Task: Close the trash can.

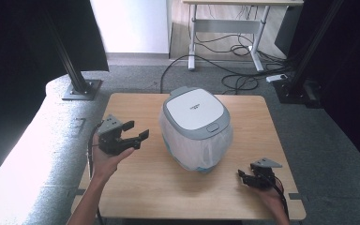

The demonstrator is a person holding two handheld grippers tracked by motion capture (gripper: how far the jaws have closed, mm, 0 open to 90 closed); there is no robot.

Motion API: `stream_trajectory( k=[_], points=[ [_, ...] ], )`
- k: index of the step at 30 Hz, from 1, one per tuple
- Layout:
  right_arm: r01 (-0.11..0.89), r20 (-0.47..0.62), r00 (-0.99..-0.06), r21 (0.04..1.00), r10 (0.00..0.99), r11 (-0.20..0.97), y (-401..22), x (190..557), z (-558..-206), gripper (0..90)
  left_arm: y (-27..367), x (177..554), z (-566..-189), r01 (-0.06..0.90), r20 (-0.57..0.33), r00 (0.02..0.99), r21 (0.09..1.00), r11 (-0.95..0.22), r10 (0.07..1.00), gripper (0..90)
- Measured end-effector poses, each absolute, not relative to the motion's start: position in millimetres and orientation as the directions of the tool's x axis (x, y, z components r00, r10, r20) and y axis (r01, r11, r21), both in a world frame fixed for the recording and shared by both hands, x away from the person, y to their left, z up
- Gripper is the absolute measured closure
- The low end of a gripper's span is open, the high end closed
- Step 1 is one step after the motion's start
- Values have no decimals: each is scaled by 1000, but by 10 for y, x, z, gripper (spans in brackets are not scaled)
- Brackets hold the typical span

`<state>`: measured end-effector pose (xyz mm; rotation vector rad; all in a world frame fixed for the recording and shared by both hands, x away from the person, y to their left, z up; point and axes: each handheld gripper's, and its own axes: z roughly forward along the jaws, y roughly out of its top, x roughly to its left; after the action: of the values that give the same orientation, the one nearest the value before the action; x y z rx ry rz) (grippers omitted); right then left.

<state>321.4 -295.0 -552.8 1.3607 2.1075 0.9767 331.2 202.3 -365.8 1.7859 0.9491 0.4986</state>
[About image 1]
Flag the black curtain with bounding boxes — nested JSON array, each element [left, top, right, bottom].
[[286, 0, 360, 177], [0, 0, 110, 182]]

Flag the white grey lidded trash can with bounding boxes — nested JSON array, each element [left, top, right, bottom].
[[158, 86, 234, 173]]

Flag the person's right hand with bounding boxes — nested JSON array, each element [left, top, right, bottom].
[[252, 186, 285, 218]]

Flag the long black floor cable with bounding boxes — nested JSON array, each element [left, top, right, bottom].
[[159, 53, 293, 95]]

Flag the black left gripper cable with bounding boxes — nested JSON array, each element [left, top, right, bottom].
[[86, 120, 106, 225]]

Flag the black red right gripper cable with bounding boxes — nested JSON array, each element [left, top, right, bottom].
[[270, 175, 291, 221]]

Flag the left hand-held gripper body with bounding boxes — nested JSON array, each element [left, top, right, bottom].
[[97, 113, 139, 157]]

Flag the white metal frame desk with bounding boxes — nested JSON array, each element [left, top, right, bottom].
[[181, 0, 305, 72]]

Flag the white power strip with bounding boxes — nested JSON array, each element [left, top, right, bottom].
[[264, 73, 289, 84]]

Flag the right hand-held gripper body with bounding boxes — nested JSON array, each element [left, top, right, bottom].
[[249, 157, 283, 191]]

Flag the black computer tower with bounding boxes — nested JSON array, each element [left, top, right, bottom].
[[274, 5, 305, 58]]

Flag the black cable bundle under desk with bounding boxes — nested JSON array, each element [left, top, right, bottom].
[[194, 6, 288, 64]]

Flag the person's left hand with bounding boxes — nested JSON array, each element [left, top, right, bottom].
[[90, 134, 136, 186]]

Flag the white plastic bin liner bag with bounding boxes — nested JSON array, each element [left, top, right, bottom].
[[158, 110, 234, 173]]

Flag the coiled black floor cable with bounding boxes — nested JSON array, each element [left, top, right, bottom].
[[220, 73, 260, 96]]

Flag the black metal stand square base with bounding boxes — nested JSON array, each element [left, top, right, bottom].
[[39, 0, 104, 101]]

